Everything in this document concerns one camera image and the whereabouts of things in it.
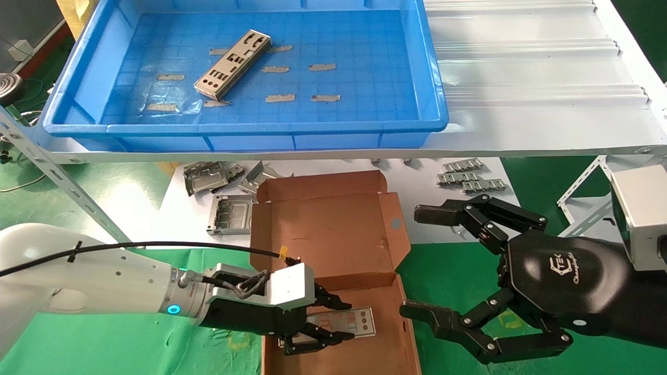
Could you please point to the metal plates stack in tray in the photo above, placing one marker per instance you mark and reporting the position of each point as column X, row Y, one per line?
column 232, row 65

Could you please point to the yellow cardboard stack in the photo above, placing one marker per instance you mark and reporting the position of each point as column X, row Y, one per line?
column 75, row 9

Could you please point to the ribbed metal strip part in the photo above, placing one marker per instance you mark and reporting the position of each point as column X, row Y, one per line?
column 484, row 186
column 462, row 165
column 458, row 178

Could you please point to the folded metal bracket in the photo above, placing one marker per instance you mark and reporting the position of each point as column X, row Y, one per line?
column 206, row 178

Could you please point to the brown tape piece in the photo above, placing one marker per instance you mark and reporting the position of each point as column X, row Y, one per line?
column 161, row 107
column 219, row 51
column 275, row 69
column 322, row 67
column 325, row 98
column 280, row 98
column 171, row 77
column 282, row 48
column 216, row 103

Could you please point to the white perforated rack post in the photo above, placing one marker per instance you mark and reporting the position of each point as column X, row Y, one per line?
column 583, row 182
column 68, row 187

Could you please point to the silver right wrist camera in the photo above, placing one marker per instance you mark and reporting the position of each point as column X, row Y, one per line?
column 643, row 213

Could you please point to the brown cardboard box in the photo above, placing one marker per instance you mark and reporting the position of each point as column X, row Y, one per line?
column 328, row 234

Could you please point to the small white box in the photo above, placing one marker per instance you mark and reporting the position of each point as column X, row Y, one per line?
column 21, row 49

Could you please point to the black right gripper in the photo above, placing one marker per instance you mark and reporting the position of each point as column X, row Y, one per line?
column 573, row 281

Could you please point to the blue plastic tray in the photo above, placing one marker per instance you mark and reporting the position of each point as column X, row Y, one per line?
column 365, row 78

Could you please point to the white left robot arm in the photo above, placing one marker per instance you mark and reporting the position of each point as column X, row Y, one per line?
column 78, row 281

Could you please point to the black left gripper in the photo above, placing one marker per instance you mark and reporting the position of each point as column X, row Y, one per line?
column 250, row 319

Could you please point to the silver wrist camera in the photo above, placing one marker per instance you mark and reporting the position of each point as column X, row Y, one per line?
column 643, row 213
column 286, row 286

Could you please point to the round black stool base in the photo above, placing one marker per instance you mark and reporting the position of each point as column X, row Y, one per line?
column 10, row 88

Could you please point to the green table cloth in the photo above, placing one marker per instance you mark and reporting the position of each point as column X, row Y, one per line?
column 130, row 354

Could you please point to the bent metal plate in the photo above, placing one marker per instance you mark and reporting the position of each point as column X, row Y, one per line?
column 258, row 177

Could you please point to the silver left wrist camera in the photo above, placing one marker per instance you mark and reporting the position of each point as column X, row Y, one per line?
column 286, row 286

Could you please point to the silver metal shield plate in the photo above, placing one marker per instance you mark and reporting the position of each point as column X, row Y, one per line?
column 359, row 320

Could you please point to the clear plastic film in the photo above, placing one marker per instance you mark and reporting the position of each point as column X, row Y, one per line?
column 182, row 96

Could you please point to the white neighbouring shelf rack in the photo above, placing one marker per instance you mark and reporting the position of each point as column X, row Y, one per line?
column 589, row 219

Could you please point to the square metal frame part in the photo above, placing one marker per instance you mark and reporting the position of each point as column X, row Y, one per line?
column 229, row 214

